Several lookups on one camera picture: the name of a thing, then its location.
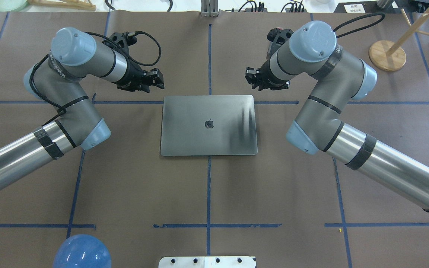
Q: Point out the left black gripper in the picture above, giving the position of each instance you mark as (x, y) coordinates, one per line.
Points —
(134, 76)

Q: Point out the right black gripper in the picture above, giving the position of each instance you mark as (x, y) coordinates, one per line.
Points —
(265, 75)

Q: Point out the grey laptop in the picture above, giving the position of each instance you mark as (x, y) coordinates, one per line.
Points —
(209, 125)

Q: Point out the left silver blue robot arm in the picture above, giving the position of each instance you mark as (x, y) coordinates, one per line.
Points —
(56, 80)

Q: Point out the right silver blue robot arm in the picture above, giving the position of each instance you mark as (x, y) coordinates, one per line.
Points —
(340, 76)

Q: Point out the wooden dish rack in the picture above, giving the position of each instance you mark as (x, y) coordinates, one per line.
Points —
(85, 5)

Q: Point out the wooden mug tree stand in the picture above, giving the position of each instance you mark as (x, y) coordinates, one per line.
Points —
(388, 55)

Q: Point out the black label box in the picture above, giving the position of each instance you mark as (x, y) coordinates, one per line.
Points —
(356, 7)

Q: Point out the pale green plate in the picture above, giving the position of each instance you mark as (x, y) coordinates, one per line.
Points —
(12, 5)

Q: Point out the blue desk lamp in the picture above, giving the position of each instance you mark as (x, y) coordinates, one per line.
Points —
(82, 251)

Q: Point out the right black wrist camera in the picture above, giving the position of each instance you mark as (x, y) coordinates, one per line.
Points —
(277, 37)

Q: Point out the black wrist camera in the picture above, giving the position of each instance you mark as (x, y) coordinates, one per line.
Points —
(277, 37)
(121, 41)

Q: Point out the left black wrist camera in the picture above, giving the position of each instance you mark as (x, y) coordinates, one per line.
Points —
(121, 41)

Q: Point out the aluminium frame post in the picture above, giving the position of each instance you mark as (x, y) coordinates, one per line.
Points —
(209, 8)

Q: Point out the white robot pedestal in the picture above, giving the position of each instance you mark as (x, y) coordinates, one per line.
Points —
(208, 262)

